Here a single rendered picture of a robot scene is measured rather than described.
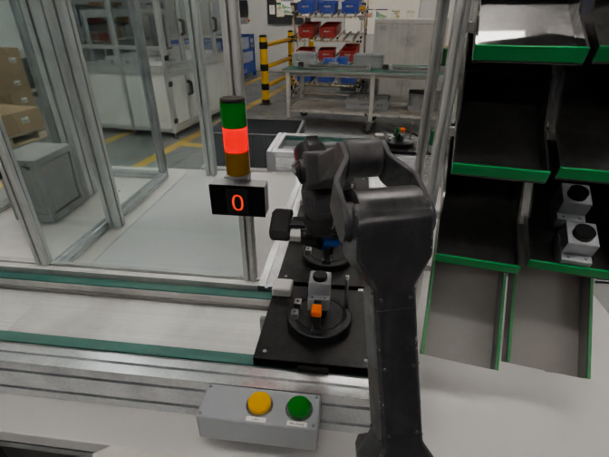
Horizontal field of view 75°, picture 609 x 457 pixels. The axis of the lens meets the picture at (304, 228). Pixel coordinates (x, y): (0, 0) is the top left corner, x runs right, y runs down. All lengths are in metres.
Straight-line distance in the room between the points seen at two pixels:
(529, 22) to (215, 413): 0.78
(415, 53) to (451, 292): 7.22
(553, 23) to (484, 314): 0.49
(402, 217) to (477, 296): 0.53
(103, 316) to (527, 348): 0.93
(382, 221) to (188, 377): 0.58
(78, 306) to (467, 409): 0.93
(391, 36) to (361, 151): 7.54
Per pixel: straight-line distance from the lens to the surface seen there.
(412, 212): 0.35
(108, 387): 0.93
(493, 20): 0.71
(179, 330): 1.00
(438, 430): 0.90
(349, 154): 0.40
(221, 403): 0.78
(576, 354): 0.91
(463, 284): 0.85
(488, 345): 0.85
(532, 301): 0.90
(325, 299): 0.82
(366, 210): 0.34
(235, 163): 0.85
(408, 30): 7.91
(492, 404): 0.97
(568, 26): 0.72
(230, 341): 0.95
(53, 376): 0.98
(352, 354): 0.84
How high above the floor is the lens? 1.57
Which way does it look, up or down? 29 degrees down
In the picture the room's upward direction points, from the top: straight up
